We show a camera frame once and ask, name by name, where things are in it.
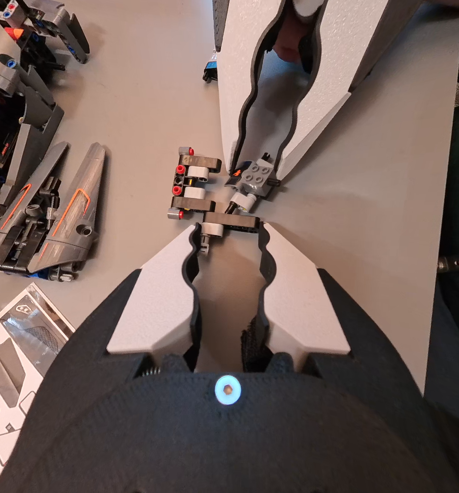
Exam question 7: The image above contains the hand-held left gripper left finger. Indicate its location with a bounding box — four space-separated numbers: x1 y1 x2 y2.
106 221 202 372

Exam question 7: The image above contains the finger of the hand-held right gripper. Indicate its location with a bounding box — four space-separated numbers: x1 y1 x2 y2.
217 0 289 176
276 0 424 179

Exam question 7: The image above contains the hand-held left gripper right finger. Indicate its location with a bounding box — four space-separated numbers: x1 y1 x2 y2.
258 221 352 373

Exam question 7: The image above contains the small black grey brick assembly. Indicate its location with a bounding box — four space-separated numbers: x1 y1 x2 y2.
167 146 222 221

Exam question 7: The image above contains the black printed lego block assembly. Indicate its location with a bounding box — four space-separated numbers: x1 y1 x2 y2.
223 152 282 216

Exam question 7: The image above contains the black lego beam with connector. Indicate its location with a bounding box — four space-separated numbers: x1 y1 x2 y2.
199 211 261 255

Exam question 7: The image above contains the small blue black lego piece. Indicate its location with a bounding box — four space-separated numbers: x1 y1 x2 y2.
202 52 219 83

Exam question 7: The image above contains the grey lego wing panel assembly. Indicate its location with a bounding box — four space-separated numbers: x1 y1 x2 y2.
0 142 107 282

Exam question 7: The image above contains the large lego car chassis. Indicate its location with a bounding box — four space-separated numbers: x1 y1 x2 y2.
0 0 91 216

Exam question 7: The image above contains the person's right hand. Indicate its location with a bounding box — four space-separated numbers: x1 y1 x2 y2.
274 17 302 63

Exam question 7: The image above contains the white sticker sheet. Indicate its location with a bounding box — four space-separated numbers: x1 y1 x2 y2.
0 283 76 493

